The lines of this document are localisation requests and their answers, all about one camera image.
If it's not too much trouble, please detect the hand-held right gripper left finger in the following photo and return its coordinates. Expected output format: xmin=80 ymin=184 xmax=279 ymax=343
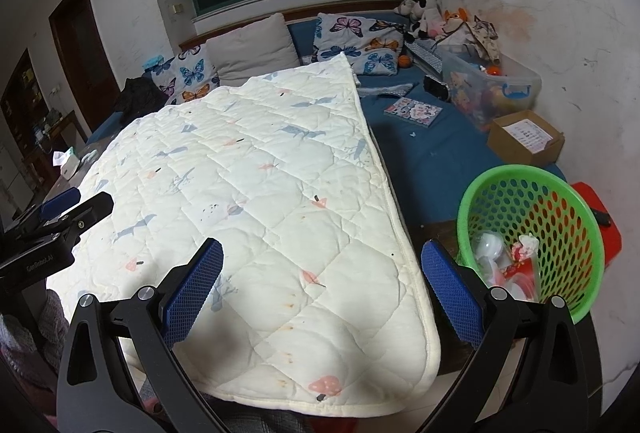
xmin=56 ymin=238 xmax=225 ymax=433

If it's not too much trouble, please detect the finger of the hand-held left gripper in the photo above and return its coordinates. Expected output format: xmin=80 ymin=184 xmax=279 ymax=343
xmin=32 ymin=192 xmax=115 ymax=246
xmin=15 ymin=186 xmax=82 ymax=226

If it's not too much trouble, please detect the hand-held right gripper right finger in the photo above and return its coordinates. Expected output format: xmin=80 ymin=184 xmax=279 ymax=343
xmin=421 ymin=239 xmax=591 ymax=433

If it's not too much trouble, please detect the clear plastic cup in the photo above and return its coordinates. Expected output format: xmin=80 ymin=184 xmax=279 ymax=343
xmin=472 ymin=233 xmax=506 ymax=271

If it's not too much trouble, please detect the red paper bucket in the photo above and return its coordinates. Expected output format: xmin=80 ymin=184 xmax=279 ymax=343
xmin=500 ymin=260 xmax=541 ymax=284

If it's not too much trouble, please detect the green plastic basket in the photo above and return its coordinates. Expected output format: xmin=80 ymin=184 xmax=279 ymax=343
xmin=456 ymin=166 xmax=606 ymax=325

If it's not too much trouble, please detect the white tissue box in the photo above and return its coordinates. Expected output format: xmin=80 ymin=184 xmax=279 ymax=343
xmin=52 ymin=149 xmax=83 ymax=179

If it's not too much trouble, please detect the white quilted mat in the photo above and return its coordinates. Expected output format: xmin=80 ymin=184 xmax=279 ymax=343
xmin=47 ymin=53 xmax=442 ymax=416

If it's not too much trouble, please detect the wooden shelf cabinet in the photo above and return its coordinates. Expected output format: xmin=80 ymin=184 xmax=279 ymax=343
xmin=0 ymin=48 xmax=51 ymax=154

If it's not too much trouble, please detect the dark clothes pile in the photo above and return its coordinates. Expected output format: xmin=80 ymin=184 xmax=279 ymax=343
xmin=112 ymin=77 xmax=168 ymax=121

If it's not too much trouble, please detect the wooden door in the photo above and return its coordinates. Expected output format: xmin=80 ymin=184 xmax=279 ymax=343
xmin=48 ymin=0 xmax=123 ymax=141

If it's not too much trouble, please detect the red stool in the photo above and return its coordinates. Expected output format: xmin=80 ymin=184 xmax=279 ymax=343
xmin=570 ymin=182 xmax=623 ymax=269

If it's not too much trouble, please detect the butterfly print pillow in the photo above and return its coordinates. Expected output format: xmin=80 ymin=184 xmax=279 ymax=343
xmin=312 ymin=12 xmax=406 ymax=76
xmin=147 ymin=44 xmax=221 ymax=106

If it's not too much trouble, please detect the cardboard box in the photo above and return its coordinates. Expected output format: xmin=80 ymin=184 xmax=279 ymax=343
xmin=486 ymin=110 xmax=566 ymax=166

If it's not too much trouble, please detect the sticker book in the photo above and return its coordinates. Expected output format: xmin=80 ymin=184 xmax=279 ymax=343
xmin=383 ymin=96 xmax=443 ymax=128

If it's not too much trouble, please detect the clear plastic storage box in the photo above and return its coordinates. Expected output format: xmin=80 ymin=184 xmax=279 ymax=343
xmin=440 ymin=46 xmax=543 ymax=131

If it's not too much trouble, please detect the small black device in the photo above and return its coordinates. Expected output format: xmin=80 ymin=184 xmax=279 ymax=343
xmin=423 ymin=74 xmax=453 ymax=101

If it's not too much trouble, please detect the grey striped cloth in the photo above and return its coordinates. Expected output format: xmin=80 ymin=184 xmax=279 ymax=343
xmin=357 ymin=83 xmax=416 ymax=98

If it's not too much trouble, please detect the beige pillow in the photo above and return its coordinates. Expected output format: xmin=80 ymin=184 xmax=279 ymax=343
xmin=205 ymin=13 xmax=301 ymax=88

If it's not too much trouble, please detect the white keyboard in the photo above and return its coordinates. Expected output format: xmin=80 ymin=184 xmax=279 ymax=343
xmin=404 ymin=40 xmax=446 ymax=74

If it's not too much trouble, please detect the orange fox plush toy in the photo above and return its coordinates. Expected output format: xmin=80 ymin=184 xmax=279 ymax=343
xmin=442 ymin=8 xmax=471 ymax=31

